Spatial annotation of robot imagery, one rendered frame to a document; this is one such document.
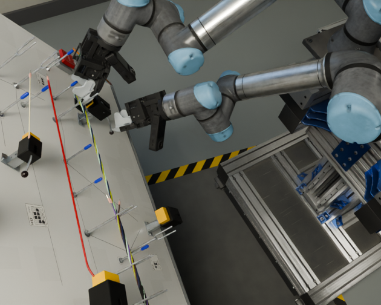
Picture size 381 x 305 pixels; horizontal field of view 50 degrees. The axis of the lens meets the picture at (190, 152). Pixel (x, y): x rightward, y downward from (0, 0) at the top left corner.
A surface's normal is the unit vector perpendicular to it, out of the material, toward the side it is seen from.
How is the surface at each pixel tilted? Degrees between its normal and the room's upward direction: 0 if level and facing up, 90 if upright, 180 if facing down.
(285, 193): 0
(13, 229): 54
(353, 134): 89
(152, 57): 0
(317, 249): 0
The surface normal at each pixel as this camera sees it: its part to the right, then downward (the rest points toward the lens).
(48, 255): 0.83, -0.49
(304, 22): 0.13, -0.49
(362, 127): -0.44, 0.73
